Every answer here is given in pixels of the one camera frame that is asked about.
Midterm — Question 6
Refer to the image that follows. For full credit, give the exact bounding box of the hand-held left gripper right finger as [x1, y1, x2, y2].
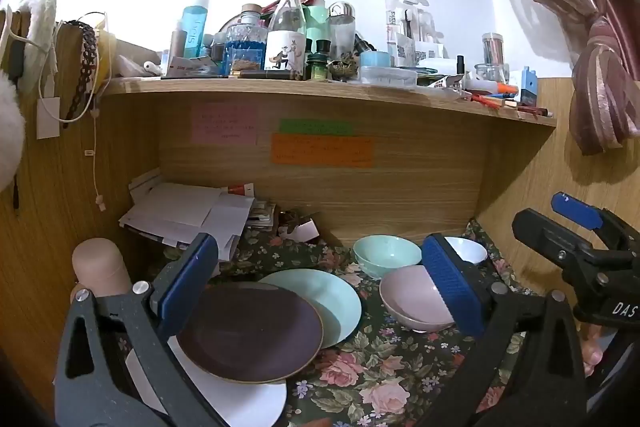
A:
[420, 234, 591, 427]

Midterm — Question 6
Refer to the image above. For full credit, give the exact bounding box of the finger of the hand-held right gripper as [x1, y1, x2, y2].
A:
[512, 208, 609, 269]
[551, 191, 640, 254]

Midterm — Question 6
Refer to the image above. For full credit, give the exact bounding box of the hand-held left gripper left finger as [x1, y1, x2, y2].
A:
[54, 233, 223, 427]

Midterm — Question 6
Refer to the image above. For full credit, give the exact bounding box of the pink bowl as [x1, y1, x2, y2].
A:
[379, 266, 457, 334]

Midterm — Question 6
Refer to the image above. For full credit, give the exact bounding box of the mint green plate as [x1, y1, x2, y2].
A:
[257, 268, 362, 350]

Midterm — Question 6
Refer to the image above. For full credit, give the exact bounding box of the white plate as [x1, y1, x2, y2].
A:
[125, 336, 289, 427]

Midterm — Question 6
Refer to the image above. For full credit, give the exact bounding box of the person's right hand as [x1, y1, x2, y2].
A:
[582, 323, 609, 379]

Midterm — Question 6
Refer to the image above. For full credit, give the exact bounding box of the white bowl with black dots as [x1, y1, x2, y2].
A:
[443, 236, 488, 266]

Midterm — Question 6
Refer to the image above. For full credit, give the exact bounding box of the stack of white papers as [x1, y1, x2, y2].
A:
[119, 174, 257, 262]

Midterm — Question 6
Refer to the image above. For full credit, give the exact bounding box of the mint green bowl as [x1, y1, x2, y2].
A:
[352, 234, 423, 281]

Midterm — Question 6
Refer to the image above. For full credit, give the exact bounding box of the stack of booklets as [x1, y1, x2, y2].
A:
[247, 199, 279, 229]

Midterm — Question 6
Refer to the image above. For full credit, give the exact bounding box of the floral tablecloth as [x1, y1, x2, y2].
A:
[145, 217, 591, 427]

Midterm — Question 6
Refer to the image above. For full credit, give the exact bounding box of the small white carton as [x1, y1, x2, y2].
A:
[279, 213, 321, 243]

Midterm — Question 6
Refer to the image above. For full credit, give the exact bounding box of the blue and white stamp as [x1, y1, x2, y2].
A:
[519, 66, 539, 104]

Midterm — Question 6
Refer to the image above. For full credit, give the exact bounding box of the pile of pens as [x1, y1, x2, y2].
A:
[462, 79, 551, 118]

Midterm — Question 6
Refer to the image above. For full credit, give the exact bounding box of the pink sticky note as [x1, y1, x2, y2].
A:
[192, 104, 259, 146]

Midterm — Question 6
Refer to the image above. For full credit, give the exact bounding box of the small clear glass jar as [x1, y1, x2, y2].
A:
[473, 63, 509, 84]

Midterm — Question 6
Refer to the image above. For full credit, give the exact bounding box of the orange sticky note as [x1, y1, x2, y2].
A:
[271, 133, 375, 168]

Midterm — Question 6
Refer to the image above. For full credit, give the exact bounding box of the green sticky note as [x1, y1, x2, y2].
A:
[278, 119, 354, 137]

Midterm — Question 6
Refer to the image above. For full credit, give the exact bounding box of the pink striped curtain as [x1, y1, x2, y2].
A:
[466, 0, 640, 156]

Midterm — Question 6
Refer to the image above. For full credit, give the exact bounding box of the wooden shelf board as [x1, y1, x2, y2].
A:
[101, 76, 557, 128]

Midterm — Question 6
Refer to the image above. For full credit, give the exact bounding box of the clear plastic box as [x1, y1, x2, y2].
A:
[358, 66, 419, 87]

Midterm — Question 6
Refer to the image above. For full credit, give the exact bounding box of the square bottle with blue liquid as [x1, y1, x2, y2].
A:
[223, 4, 266, 76]

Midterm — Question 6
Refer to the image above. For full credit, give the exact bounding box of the white fluffy cushion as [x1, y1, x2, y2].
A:
[0, 73, 27, 194]

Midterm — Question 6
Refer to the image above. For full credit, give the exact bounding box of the brown tube bottle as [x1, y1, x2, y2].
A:
[169, 21, 187, 63]

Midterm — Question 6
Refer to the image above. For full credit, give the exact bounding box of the yellow plastic item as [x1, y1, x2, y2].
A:
[92, 24, 117, 88]

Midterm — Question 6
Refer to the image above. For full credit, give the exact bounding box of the round blue container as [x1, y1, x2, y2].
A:
[359, 51, 391, 69]

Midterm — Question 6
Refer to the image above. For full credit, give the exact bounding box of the black lace headband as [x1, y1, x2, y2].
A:
[61, 20, 99, 124]

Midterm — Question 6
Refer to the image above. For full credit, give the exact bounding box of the small dark green jar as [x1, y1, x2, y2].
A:
[305, 52, 329, 82]

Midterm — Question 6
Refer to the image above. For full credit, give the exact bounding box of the tall blue liquid bottle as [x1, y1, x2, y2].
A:
[182, 0, 211, 60]

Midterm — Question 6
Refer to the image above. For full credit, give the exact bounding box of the clear glass bottle white label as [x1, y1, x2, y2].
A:
[263, 0, 307, 74]

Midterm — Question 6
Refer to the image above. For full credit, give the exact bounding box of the white toothbrush package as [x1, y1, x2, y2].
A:
[384, 0, 446, 60]

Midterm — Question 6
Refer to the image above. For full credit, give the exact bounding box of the clear tumbler with silver lid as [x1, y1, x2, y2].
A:
[327, 1, 357, 58]

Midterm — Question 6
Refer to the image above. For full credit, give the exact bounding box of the mint green bottle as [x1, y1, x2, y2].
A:
[304, 0, 329, 54]

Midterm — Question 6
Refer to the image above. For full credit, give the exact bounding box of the white fluffy headband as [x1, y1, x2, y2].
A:
[19, 0, 59, 78]

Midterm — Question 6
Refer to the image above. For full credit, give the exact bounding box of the beige jug with handle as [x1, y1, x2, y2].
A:
[71, 238, 132, 304]

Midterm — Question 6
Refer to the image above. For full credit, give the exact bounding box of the white charger with cable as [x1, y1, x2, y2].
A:
[36, 11, 109, 212]

